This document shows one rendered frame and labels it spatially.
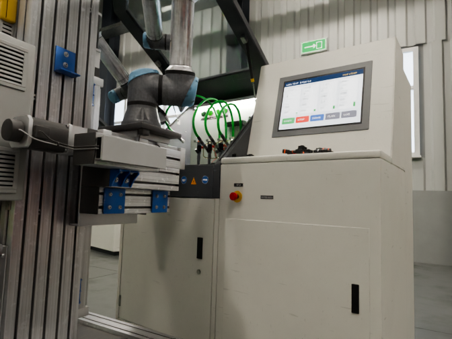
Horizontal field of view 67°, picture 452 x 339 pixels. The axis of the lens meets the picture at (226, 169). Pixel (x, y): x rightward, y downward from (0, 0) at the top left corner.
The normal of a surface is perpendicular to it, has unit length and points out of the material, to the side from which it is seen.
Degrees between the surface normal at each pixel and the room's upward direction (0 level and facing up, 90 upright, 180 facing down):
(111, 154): 90
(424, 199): 90
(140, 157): 90
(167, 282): 90
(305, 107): 76
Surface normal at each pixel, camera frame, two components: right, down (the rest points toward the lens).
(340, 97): -0.55, -0.33
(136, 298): -0.57, -0.09
